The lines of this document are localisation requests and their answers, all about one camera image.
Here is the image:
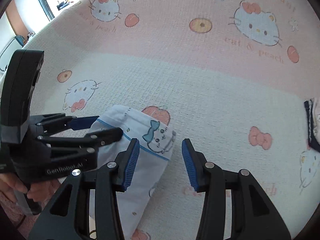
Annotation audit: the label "pink Hello Kitty blanket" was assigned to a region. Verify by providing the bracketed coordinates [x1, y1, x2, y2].
[27, 0, 319, 239]

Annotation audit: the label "pink fluffy sleeve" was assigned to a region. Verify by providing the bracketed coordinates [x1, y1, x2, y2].
[0, 192, 51, 238]

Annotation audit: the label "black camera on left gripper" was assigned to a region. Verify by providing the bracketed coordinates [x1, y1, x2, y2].
[1, 49, 44, 144]

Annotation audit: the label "person's left hand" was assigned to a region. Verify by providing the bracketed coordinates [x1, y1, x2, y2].
[1, 173, 60, 203]

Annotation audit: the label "white blue cartoon print pants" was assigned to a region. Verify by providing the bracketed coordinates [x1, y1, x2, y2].
[89, 105, 176, 239]

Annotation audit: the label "folded pink navy garment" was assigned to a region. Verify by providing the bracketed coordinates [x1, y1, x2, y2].
[304, 97, 320, 152]

